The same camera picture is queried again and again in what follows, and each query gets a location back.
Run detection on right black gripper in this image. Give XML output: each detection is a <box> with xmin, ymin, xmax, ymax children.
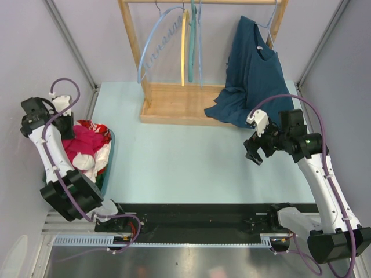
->
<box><xmin>243</xmin><ymin>118</ymin><xmax>289</xmax><ymax>165</ymax></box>

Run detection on pink t shirt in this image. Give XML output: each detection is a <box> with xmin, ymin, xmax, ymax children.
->
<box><xmin>62</xmin><ymin>125</ymin><xmax>104</xmax><ymax>170</ymax></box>

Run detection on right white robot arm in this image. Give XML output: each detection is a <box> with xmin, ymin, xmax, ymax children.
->
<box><xmin>244</xmin><ymin>109</ymin><xmax>370</xmax><ymax>264</ymax></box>

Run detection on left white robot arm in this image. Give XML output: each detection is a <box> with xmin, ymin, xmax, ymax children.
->
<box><xmin>20</xmin><ymin>96</ymin><xmax>128</xmax><ymax>232</ymax></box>

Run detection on white and red shirt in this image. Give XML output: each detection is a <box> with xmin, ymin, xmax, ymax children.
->
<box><xmin>75</xmin><ymin>120</ymin><xmax>112</xmax><ymax>182</ymax></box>

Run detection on dark blue t shirt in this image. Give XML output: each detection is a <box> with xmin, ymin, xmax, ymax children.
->
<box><xmin>204</xmin><ymin>16</ymin><xmax>289</xmax><ymax>128</ymax></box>

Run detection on light blue notched hanger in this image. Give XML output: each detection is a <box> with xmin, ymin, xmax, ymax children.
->
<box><xmin>137</xmin><ymin>6</ymin><xmax>185</xmax><ymax>83</ymax></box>

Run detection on teal hanger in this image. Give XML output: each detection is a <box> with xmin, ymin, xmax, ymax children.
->
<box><xmin>188</xmin><ymin>0</ymin><xmax>197</xmax><ymax>83</ymax></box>

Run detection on yellow hanger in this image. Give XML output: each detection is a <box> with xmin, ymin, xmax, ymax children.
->
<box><xmin>180</xmin><ymin>10</ymin><xmax>190</xmax><ymax>87</ymax></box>

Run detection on thin blue hanger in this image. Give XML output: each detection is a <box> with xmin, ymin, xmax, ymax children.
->
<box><xmin>198</xmin><ymin>0</ymin><xmax>203</xmax><ymax>88</ymax></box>

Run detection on green garment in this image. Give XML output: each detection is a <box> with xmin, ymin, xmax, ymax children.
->
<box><xmin>95</xmin><ymin>171</ymin><xmax>106</xmax><ymax>191</ymax></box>

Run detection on teal laundry basket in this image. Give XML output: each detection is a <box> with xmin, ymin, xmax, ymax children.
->
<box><xmin>42</xmin><ymin>129</ymin><xmax>116</xmax><ymax>196</ymax></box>

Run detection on wooden clothes rack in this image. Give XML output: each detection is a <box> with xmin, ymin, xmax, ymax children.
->
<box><xmin>118</xmin><ymin>1</ymin><xmax>288</xmax><ymax>126</ymax></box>

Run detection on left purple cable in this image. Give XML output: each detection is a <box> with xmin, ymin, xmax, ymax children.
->
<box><xmin>41</xmin><ymin>77</ymin><xmax>142</xmax><ymax>256</ymax></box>

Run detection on purple cable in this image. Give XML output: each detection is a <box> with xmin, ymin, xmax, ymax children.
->
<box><xmin>249</xmin><ymin>94</ymin><xmax>358</xmax><ymax>278</ymax></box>
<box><xmin>41</xmin><ymin>77</ymin><xmax>142</xmax><ymax>256</ymax></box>

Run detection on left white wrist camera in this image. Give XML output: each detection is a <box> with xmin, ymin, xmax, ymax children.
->
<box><xmin>49</xmin><ymin>93</ymin><xmax>72</xmax><ymax>112</ymax></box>

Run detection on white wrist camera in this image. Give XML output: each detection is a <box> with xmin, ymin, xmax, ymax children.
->
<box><xmin>246</xmin><ymin>109</ymin><xmax>269</xmax><ymax>137</ymax></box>
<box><xmin>49</xmin><ymin>93</ymin><xmax>72</xmax><ymax>112</ymax></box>

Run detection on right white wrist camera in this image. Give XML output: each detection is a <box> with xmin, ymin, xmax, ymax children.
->
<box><xmin>246</xmin><ymin>109</ymin><xmax>269</xmax><ymax>137</ymax></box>

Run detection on white slotted cable duct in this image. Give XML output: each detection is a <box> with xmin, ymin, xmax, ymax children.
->
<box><xmin>53</xmin><ymin>235</ymin><xmax>272</xmax><ymax>248</ymax></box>

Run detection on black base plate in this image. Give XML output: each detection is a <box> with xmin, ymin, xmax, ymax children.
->
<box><xmin>94</xmin><ymin>202</ymin><xmax>318</xmax><ymax>244</ymax></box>

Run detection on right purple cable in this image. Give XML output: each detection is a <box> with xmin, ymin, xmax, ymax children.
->
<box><xmin>249</xmin><ymin>94</ymin><xmax>358</xmax><ymax>278</ymax></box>

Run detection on light blue wire hanger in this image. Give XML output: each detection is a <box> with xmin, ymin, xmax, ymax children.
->
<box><xmin>255</xmin><ymin>0</ymin><xmax>278</xmax><ymax>53</ymax></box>

